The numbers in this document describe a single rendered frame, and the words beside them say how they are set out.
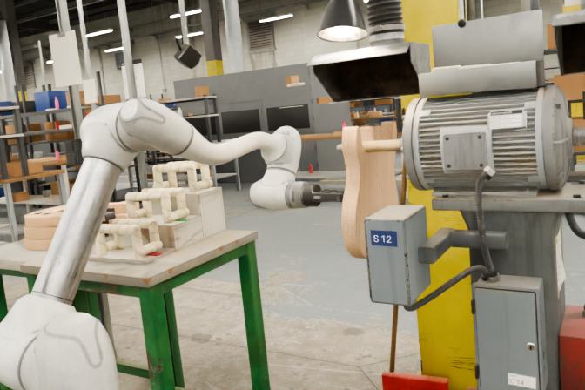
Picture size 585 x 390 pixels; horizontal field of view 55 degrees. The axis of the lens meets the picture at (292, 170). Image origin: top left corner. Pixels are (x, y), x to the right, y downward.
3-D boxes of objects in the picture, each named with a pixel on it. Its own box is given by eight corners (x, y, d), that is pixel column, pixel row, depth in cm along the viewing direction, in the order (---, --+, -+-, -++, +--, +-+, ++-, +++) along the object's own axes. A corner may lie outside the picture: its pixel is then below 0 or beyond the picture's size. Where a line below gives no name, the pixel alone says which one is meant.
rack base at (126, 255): (176, 251, 192) (176, 247, 192) (146, 264, 179) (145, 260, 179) (117, 248, 205) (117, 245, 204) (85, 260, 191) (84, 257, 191)
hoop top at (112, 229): (143, 232, 183) (142, 223, 182) (136, 235, 180) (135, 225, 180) (99, 231, 193) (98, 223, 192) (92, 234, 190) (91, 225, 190)
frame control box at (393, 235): (496, 305, 135) (491, 200, 132) (477, 341, 117) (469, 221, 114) (400, 295, 148) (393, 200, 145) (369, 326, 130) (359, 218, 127)
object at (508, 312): (548, 383, 135) (539, 161, 129) (543, 405, 127) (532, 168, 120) (485, 373, 143) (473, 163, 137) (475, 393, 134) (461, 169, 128)
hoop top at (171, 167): (197, 170, 209) (196, 162, 208) (191, 171, 206) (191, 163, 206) (157, 172, 219) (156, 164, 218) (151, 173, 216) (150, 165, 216)
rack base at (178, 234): (205, 239, 206) (201, 215, 205) (176, 252, 192) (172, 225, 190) (147, 238, 219) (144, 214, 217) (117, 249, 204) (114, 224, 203)
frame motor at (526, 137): (578, 182, 146) (574, 83, 143) (569, 202, 123) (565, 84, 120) (426, 183, 167) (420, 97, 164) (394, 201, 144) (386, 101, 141)
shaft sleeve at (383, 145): (402, 153, 156) (404, 144, 158) (399, 145, 154) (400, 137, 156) (344, 155, 165) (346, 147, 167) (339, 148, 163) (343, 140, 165)
